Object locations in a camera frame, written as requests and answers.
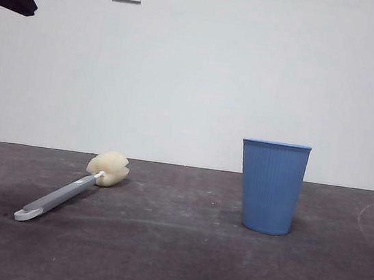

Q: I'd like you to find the grey handled sponge cup brush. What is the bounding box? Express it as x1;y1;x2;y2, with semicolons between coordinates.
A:
13;139;133;236

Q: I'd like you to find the blue ribbed plastic cup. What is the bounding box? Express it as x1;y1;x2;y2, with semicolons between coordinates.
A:
230;137;313;239

